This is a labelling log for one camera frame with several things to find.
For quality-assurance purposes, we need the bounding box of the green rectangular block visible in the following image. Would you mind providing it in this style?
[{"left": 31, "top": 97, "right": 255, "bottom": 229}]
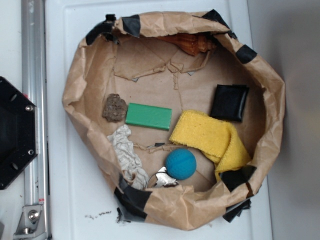
[{"left": 125, "top": 103, "right": 172, "bottom": 131}]

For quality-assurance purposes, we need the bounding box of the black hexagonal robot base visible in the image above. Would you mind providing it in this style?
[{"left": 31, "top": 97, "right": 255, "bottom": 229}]
[{"left": 0, "top": 77, "right": 38, "bottom": 190}]

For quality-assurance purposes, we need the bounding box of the brown paper bag bin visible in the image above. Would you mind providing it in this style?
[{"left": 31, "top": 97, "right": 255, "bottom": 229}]
[{"left": 62, "top": 10, "right": 285, "bottom": 230}]

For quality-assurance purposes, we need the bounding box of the brown rough rock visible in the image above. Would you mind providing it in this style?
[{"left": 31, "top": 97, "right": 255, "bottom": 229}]
[{"left": 102, "top": 93, "right": 128, "bottom": 123}]

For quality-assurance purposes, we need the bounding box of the blue dimpled ball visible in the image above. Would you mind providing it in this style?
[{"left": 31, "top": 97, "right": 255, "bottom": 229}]
[{"left": 165, "top": 148, "right": 197, "bottom": 180}]

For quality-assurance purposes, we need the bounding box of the white crumpled cloth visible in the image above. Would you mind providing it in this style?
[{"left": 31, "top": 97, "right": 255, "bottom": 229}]
[{"left": 107, "top": 124, "right": 149, "bottom": 190}]

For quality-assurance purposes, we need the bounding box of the yellow folded cloth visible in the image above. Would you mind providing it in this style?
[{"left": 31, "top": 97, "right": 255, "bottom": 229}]
[{"left": 169, "top": 109, "right": 252, "bottom": 181}]

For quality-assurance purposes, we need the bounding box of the black square leather pouch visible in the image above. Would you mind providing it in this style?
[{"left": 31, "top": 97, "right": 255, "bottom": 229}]
[{"left": 210, "top": 84, "right": 249, "bottom": 122}]

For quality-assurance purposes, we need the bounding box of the orange spiral seashell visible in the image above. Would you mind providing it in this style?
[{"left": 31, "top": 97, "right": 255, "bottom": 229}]
[{"left": 156, "top": 33, "right": 217, "bottom": 56}]

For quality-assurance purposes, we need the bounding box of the aluminium extrusion rail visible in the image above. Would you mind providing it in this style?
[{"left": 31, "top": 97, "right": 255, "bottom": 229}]
[{"left": 21, "top": 0, "right": 52, "bottom": 240}]

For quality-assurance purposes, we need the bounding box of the metal corner bracket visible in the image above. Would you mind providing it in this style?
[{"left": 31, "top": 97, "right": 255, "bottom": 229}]
[{"left": 13, "top": 204, "right": 46, "bottom": 240}]

